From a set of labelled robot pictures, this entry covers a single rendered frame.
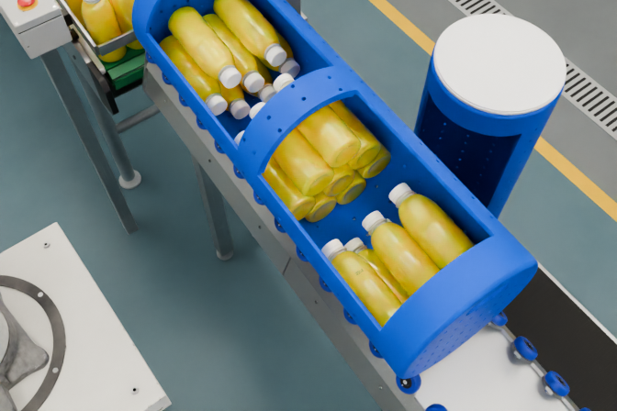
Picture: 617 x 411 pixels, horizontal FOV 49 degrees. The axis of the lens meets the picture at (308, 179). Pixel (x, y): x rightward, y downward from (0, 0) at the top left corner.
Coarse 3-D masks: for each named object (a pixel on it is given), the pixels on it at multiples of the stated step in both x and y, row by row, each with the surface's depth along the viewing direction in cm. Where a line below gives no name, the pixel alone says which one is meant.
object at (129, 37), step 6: (132, 30) 155; (120, 36) 154; (126, 36) 155; (132, 36) 156; (108, 42) 153; (114, 42) 154; (120, 42) 155; (126, 42) 156; (102, 48) 153; (108, 48) 154; (114, 48) 155; (102, 54) 154
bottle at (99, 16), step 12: (84, 0) 146; (96, 0) 146; (108, 0) 150; (84, 12) 148; (96, 12) 147; (108, 12) 149; (96, 24) 149; (108, 24) 151; (96, 36) 152; (108, 36) 153; (120, 48) 158; (108, 60) 159
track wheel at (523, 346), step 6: (516, 342) 118; (522, 342) 117; (528, 342) 118; (516, 348) 117; (522, 348) 116; (528, 348) 116; (534, 348) 119; (522, 354) 116; (528, 354) 116; (534, 354) 116
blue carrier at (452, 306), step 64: (192, 0) 143; (256, 0) 149; (320, 64) 138; (256, 128) 115; (384, 128) 129; (256, 192) 121; (384, 192) 132; (448, 192) 120; (320, 256) 109; (512, 256) 100; (448, 320) 95
